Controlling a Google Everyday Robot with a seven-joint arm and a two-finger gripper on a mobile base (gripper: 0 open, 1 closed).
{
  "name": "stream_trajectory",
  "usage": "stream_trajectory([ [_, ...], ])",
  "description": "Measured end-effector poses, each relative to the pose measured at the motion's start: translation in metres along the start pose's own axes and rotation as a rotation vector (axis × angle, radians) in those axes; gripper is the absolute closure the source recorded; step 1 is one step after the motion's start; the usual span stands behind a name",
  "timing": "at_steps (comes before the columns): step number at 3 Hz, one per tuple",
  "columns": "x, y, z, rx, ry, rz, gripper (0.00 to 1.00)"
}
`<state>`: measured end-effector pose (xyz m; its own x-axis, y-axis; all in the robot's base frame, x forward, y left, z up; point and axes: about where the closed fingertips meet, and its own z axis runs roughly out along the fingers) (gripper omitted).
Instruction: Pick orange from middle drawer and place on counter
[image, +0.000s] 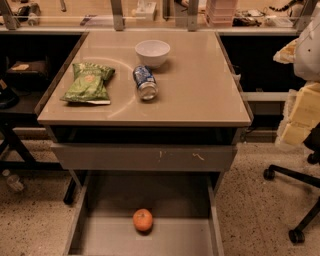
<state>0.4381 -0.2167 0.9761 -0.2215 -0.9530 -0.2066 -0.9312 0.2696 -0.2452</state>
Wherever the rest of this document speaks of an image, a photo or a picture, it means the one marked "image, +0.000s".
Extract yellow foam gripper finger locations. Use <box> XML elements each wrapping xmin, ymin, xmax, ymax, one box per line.
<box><xmin>276</xmin><ymin>82</ymin><xmax>320</xmax><ymax>146</ymax></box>
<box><xmin>273</xmin><ymin>39</ymin><xmax>297</xmax><ymax>64</ymax></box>

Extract orange fruit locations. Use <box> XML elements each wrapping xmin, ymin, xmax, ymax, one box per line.
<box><xmin>133</xmin><ymin>209</ymin><xmax>153</xmax><ymax>232</ymax></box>

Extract pink stacked trays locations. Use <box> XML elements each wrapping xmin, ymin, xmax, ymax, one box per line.
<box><xmin>205</xmin><ymin>0</ymin><xmax>238</xmax><ymax>27</ymax></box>

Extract open middle drawer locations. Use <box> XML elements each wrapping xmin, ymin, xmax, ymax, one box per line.
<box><xmin>64</xmin><ymin>172</ymin><xmax>224</xmax><ymax>256</ymax></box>

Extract clear plastic bottle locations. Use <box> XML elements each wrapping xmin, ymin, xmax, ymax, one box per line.
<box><xmin>2</xmin><ymin>169</ymin><xmax>24</xmax><ymax>192</ymax></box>

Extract white bowl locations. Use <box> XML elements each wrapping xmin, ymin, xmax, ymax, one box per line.
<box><xmin>135</xmin><ymin>40</ymin><xmax>171</xmax><ymax>69</ymax></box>

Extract closed top drawer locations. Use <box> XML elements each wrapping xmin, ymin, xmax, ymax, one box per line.
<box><xmin>51</xmin><ymin>143</ymin><xmax>237</xmax><ymax>172</ymax></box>

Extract green chip bag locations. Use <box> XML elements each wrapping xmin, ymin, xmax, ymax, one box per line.
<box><xmin>61</xmin><ymin>62</ymin><xmax>115</xmax><ymax>105</ymax></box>

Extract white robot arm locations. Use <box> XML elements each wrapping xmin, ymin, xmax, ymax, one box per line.
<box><xmin>273</xmin><ymin>12</ymin><xmax>320</xmax><ymax>149</ymax></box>

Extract blue soda can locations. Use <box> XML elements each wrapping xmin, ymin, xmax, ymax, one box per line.
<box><xmin>133</xmin><ymin>65</ymin><xmax>158</xmax><ymax>101</ymax></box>

